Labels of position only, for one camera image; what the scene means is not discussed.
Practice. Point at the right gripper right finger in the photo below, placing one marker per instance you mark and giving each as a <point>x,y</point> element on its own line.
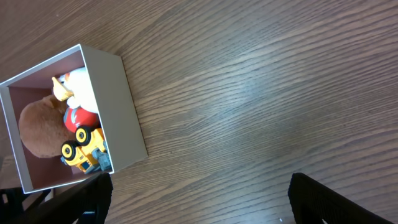
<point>312,202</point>

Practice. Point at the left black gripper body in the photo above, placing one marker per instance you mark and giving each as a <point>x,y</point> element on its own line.
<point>13,211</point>

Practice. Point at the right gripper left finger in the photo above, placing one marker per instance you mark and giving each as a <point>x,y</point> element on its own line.
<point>86,202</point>

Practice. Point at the yellow toy crane truck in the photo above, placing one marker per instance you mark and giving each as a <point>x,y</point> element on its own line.
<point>88,152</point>

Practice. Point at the brown plush toy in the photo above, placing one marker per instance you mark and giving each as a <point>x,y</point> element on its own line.
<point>42,129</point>

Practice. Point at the red ball toy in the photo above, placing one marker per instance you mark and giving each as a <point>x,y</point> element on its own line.
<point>74,118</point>

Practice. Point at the white plush duck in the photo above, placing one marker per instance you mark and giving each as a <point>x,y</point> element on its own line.
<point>75,88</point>

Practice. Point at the white box pink interior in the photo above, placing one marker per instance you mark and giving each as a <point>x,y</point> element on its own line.
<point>117,114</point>

